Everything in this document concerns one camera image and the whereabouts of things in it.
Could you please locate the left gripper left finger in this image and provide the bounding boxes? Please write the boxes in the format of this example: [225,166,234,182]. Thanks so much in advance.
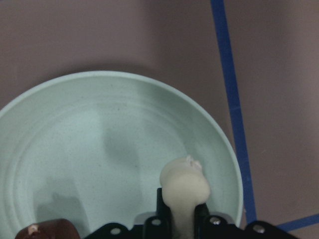
[143,188,172,239]

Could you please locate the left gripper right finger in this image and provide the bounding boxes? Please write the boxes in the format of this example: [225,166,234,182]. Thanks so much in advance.
[194,204,237,239]

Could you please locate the white steamed bun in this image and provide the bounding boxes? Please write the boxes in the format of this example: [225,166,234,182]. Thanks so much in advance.
[159,155,211,239]

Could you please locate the brown bun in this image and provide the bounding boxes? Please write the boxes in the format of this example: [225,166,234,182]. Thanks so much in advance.
[15,219,80,239]

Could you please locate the pale green plate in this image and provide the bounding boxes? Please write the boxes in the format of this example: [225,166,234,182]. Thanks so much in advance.
[0,71,243,239]

